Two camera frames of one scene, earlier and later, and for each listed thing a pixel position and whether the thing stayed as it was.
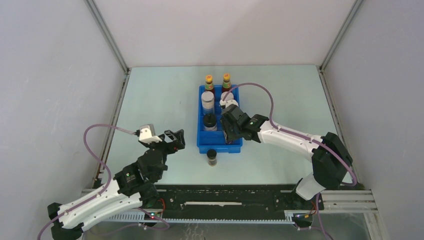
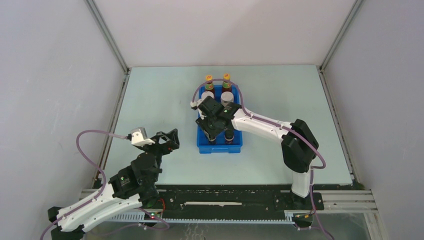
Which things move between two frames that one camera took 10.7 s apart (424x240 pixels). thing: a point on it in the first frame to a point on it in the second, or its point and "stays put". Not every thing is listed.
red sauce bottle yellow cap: [226, 86] stays put
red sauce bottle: [209, 83] stays put
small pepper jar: [211, 155] to [212, 141]
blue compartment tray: [210, 134] stays put
